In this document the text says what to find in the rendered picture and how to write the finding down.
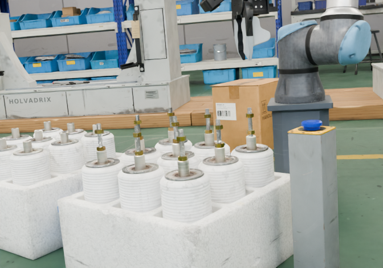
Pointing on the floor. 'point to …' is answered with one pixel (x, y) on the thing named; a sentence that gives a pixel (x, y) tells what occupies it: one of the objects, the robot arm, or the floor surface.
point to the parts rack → (119, 23)
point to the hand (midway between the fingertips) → (243, 54)
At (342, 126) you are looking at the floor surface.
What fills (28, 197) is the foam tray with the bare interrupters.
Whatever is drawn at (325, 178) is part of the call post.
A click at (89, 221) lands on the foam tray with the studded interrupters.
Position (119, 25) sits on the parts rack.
